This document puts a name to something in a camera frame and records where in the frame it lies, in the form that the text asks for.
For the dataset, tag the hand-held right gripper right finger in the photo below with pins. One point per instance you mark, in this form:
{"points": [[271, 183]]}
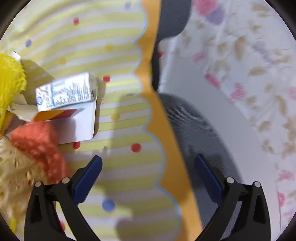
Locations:
{"points": [[207, 178]]}

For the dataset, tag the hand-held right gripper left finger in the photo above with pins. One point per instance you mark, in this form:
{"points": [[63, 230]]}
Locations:
{"points": [[87, 178]]}

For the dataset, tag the white cardboard box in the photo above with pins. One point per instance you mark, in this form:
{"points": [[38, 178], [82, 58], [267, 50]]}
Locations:
{"points": [[78, 127]]}

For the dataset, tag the orange plush toy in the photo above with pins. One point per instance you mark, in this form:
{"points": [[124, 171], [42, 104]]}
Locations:
{"points": [[34, 141]]}

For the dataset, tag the white blue printed carton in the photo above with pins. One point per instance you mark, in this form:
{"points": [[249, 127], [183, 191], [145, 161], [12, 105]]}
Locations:
{"points": [[67, 92]]}

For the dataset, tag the yellow mesh net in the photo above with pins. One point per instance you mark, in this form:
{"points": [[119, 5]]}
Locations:
{"points": [[9, 81]]}

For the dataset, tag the grey fabric chair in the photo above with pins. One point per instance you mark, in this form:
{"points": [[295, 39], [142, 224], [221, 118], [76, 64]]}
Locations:
{"points": [[185, 120]]}

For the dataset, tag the yellow striped dotted mat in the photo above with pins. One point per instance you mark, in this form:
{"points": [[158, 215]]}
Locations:
{"points": [[92, 46]]}

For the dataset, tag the floral plastic wall sheet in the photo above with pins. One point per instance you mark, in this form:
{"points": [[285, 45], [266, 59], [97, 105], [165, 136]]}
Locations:
{"points": [[254, 69]]}

